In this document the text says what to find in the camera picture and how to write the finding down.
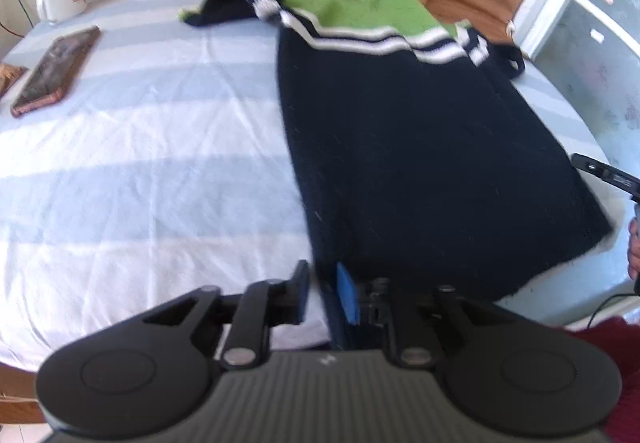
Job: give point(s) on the navy green striped knitted sweater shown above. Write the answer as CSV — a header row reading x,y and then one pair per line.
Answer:
x,y
410,143

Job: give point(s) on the phone in brown case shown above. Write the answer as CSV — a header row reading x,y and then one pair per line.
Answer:
x,y
55,70

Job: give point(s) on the blue white striped bedsheet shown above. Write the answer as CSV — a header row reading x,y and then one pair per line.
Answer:
x,y
160,163

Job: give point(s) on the brown woven object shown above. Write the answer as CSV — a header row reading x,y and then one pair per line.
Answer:
x,y
9,78

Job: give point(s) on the person's right hand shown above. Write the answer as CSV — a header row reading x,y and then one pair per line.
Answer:
x,y
635,248

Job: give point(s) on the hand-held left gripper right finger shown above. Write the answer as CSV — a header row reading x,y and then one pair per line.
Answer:
x,y
347,297

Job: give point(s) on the white shelf cabinet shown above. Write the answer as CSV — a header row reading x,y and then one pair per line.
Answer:
x,y
595,38

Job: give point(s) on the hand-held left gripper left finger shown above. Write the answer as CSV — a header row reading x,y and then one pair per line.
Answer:
x,y
302,295

